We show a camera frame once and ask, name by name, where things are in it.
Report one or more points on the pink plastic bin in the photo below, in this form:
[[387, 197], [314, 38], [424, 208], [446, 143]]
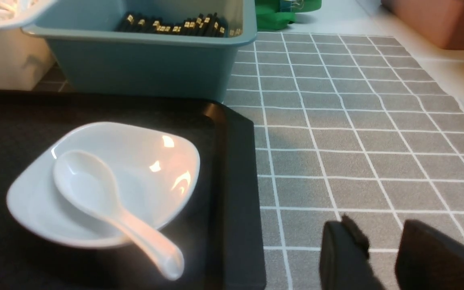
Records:
[[439, 21]]

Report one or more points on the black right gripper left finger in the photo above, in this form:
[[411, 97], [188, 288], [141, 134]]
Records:
[[344, 257]]

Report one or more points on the green cloth backdrop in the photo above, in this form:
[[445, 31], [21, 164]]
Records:
[[275, 15]]

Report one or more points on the white ceramic soup spoon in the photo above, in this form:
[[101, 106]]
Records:
[[89, 184]]

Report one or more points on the white plastic spoon bin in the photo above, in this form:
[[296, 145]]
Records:
[[24, 59]]

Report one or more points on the white square sauce dish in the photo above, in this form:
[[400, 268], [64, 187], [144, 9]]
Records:
[[156, 172]]

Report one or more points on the bundle of black chopsticks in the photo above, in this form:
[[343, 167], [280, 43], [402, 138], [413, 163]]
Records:
[[203, 25]]

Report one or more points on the grey checked table mat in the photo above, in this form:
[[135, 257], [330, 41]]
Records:
[[346, 125]]

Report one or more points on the teal plastic chopstick bin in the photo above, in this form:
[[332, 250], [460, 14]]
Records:
[[96, 59]]

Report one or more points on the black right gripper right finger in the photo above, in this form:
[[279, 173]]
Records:
[[428, 259]]

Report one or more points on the black plastic serving tray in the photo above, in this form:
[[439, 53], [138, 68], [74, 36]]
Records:
[[219, 231]]

